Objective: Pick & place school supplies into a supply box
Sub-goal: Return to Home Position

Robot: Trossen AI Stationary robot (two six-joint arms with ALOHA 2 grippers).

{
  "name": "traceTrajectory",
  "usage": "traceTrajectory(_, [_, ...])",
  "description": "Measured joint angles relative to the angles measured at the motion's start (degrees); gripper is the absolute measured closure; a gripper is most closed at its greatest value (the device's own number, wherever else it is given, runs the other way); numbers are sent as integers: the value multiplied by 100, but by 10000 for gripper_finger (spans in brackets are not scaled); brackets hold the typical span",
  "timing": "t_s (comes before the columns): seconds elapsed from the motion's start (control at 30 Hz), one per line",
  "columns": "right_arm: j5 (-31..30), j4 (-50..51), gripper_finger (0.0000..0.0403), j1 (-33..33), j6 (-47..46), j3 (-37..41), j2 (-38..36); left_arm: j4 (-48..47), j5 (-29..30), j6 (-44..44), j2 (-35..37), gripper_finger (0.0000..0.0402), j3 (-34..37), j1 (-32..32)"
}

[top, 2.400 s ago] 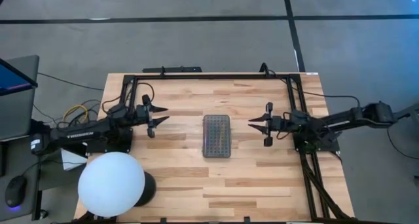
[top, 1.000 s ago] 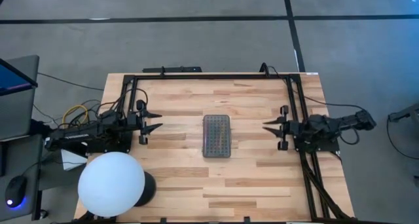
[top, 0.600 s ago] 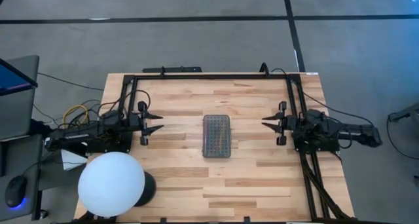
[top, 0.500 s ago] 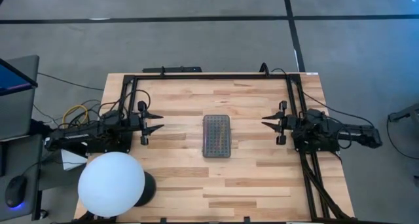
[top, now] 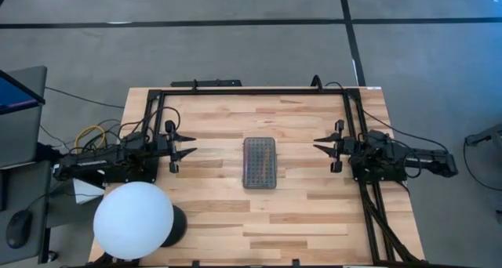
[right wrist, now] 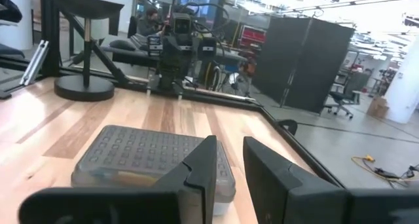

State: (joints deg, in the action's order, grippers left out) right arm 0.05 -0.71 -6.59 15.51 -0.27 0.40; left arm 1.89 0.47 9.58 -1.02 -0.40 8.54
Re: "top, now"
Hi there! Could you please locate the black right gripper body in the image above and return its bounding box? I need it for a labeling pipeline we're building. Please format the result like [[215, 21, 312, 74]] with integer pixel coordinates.
[[329, 119, 362, 174]]

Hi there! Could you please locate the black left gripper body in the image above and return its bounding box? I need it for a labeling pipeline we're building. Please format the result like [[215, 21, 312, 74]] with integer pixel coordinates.
[[156, 119, 181, 174]]

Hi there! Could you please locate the clear plastic supply box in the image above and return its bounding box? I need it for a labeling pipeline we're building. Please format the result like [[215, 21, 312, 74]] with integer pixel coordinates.
[[242, 136, 278, 190]]

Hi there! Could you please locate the white box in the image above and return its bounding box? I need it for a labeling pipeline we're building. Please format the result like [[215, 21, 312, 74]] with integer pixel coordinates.
[[72, 177, 107, 205]]

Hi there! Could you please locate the black power strip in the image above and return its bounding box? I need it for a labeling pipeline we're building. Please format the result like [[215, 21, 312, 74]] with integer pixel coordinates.
[[169, 78, 243, 89]]

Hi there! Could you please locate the black round lamp base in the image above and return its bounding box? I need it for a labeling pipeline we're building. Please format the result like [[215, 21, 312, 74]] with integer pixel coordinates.
[[159, 204, 189, 248]]

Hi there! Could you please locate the white globe lamp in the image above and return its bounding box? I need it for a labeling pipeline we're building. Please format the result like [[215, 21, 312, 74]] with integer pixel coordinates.
[[93, 181, 175, 261]]

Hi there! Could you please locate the black support beam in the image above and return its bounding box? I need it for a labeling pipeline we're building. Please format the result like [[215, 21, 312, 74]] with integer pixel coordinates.
[[35, 141, 107, 190]]

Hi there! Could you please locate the grey open laptop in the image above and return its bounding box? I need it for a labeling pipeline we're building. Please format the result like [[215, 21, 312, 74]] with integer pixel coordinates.
[[0, 65, 48, 170]]

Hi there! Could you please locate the grey metal stand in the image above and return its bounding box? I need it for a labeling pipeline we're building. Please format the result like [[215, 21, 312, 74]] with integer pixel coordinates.
[[464, 121, 502, 148]]

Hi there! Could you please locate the grey side desk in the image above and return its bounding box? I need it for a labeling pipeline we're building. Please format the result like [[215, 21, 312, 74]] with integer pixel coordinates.
[[0, 160, 53, 266]]

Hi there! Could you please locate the black computer mouse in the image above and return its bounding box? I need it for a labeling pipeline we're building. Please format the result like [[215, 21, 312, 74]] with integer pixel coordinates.
[[5, 209, 35, 250]]

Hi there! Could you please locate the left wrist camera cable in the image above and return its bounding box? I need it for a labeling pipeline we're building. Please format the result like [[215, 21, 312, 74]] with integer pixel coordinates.
[[117, 106, 182, 143]]

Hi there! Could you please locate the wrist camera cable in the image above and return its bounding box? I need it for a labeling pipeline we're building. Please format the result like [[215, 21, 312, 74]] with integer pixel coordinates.
[[117, 106, 182, 143], [356, 107, 452, 179]]

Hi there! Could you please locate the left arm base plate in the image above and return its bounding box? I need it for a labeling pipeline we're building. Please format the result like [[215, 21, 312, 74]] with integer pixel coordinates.
[[102, 152, 161, 185]]

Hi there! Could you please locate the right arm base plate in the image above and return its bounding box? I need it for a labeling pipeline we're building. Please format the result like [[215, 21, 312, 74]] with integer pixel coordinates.
[[349, 149, 409, 183]]

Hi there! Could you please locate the black frame cable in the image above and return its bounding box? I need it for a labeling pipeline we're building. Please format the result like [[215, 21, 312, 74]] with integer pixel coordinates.
[[311, 74, 346, 92]]

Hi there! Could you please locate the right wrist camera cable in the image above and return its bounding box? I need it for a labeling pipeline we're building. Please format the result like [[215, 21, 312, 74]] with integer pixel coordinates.
[[356, 107, 452, 179]]

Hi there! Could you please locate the black aluminium table frame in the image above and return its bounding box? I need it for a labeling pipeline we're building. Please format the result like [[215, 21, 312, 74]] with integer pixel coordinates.
[[140, 87, 395, 266]]

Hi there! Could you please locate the yellow cable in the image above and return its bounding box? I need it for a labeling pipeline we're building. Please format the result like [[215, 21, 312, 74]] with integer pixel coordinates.
[[73, 125, 107, 151]]

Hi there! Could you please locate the black diagonal frame strut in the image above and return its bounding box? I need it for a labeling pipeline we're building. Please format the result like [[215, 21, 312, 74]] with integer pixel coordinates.
[[358, 181, 423, 264]]

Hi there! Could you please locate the black laptop cable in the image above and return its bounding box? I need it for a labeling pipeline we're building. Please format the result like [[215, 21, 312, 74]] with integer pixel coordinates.
[[44, 85, 126, 110]]

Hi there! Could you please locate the black floor cable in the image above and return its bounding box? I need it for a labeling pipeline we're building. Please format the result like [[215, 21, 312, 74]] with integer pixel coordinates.
[[462, 136, 502, 193]]

